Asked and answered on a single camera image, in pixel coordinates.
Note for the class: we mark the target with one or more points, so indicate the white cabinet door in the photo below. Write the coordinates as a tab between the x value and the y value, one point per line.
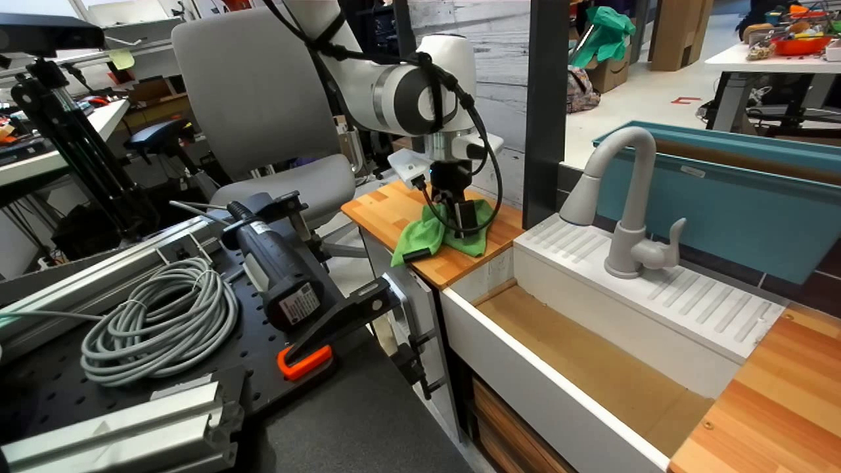
420	305

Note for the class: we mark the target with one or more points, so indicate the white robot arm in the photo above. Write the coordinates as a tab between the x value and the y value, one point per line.
377	95

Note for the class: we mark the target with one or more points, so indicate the black clamp with orange tip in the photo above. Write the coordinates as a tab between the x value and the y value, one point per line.
350	317

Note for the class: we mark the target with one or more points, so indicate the thin black pillar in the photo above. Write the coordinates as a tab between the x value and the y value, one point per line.
402	23

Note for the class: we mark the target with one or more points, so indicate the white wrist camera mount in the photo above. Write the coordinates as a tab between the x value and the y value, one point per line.
408	167

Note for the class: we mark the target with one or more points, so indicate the white background table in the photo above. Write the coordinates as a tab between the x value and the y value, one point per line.
743	64

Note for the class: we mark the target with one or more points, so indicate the red bowl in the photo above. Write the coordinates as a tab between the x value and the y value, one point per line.
800	45

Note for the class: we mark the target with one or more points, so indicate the white toy sink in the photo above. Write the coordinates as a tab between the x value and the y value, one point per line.
699	304

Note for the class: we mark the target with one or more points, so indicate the gray office chair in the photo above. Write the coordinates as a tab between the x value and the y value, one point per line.
253	89

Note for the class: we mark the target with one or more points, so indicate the teal panel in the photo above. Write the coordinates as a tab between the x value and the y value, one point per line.
737	212

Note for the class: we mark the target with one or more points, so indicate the wide black pillar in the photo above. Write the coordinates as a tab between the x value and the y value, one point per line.
544	107

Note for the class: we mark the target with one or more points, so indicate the short aluminium rail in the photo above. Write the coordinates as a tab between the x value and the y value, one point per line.
106	435

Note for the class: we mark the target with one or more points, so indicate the green bag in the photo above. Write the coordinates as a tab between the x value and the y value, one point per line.
604	35

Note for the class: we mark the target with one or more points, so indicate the green towel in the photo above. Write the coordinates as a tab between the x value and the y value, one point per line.
415	237

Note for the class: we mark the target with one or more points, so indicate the cardboard box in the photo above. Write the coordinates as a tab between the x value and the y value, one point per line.
676	35

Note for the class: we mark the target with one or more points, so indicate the gray toy faucet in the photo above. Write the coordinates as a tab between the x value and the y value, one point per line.
632	237

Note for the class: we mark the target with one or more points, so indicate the wooden drawer front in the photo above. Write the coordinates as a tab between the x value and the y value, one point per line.
502	435

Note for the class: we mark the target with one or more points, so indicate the long aluminium rail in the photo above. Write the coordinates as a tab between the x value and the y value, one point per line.
113	265

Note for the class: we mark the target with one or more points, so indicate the black clamp motor block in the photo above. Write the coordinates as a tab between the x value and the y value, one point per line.
278	265

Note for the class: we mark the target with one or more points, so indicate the black camera tripod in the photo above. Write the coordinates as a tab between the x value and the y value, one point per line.
78	140

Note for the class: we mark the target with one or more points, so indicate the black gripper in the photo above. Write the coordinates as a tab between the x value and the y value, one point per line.
450	181

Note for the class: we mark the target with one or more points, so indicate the black monitor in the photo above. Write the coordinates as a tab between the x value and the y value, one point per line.
47	33

